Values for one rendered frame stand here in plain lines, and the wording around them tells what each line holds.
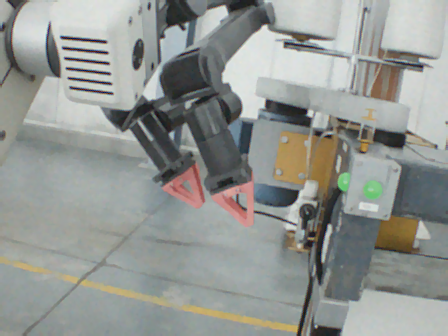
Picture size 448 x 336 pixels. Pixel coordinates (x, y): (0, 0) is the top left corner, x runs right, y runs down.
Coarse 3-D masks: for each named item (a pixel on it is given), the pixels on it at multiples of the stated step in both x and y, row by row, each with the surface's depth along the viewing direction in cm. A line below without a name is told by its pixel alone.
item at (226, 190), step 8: (224, 184) 69; (232, 184) 68; (248, 184) 68; (216, 192) 68; (224, 192) 68; (232, 192) 69; (240, 192) 69; (248, 192) 68; (216, 200) 69; (224, 200) 69; (248, 200) 69; (224, 208) 70; (232, 208) 70; (248, 208) 70; (240, 216) 71; (248, 216) 71; (248, 224) 71
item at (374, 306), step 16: (352, 304) 95; (368, 304) 95; (384, 304) 94; (400, 304) 93; (416, 304) 93; (432, 304) 92; (352, 320) 96; (368, 320) 95; (384, 320) 95; (400, 320) 94; (416, 320) 93; (432, 320) 93
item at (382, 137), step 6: (378, 132) 82; (384, 132) 82; (390, 132) 82; (378, 138) 82; (384, 138) 82; (390, 138) 82; (396, 138) 82; (402, 138) 82; (384, 144) 82; (390, 144) 82; (396, 144) 82; (402, 144) 83
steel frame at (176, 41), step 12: (192, 24) 574; (168, 36) 542; (180, 36) 540; (192, 36) 577; (168, 48) 545; (180, 48) 543; (156, 96) 559; (180, 132) 605; (180, 144) 609; (156, 168) 573
